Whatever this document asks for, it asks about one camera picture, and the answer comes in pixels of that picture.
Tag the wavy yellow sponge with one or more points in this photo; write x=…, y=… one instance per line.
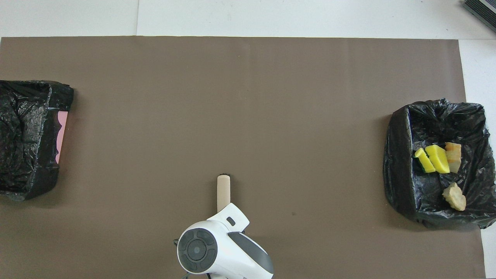
x=440, y=159

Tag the brown table mat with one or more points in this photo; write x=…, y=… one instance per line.
x=116, y=69

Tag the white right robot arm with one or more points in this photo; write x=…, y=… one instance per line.
x=217, y=248

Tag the round pale bread chunk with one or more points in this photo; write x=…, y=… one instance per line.
x=455, y=197

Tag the yellow and green sponge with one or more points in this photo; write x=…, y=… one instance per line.
x=426, y=164

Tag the pink plastic bin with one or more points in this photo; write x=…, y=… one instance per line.
x=62, y=131

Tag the long pale bread chunk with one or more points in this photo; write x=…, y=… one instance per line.
x=453, y=155

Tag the dark ribbed device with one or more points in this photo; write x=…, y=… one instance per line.
x=484, y=9

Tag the beige brush with black bristles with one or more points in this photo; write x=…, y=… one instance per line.
x=223, y=192

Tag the black trash bag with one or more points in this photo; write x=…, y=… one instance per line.
x=27, y=155
x=403, y=182

